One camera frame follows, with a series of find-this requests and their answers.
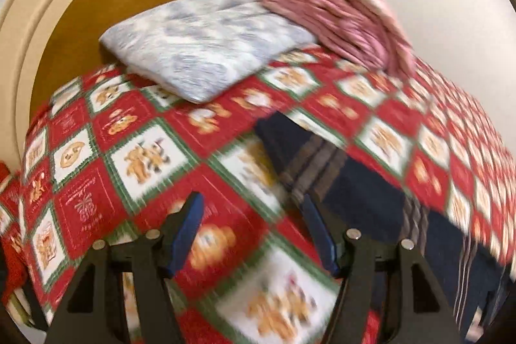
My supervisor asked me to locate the red cloth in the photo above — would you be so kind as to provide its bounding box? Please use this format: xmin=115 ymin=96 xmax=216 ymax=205
xmin=0 ymin=162 xmax=27 ymax=300

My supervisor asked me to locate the navy knit sweater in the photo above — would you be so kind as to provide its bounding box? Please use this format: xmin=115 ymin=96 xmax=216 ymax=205
xmin=254 ymin=116 xmax=512 ymax=344

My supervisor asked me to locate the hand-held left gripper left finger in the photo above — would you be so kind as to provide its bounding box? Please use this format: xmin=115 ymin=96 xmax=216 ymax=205
xmin=44 ymin=191 xmax=205 ymax=344

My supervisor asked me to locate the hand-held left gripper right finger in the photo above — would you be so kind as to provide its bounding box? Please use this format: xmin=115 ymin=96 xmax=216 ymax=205
xmin=300 ymin=193 xmax=464 ymax=344

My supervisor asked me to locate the pink quilt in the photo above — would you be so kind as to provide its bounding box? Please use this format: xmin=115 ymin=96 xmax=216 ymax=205
xmin=250 ymin=0 xmax=418 ymax=81

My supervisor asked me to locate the red printed bear blanket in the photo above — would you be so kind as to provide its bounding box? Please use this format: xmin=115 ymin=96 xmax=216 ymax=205
xmin=0 ymin=46 xmax=516 ymax=344

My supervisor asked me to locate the blue white folded quilt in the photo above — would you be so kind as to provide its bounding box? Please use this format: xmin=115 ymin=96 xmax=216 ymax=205
xmin=99 ymin=0 xmax=317 ymax=105

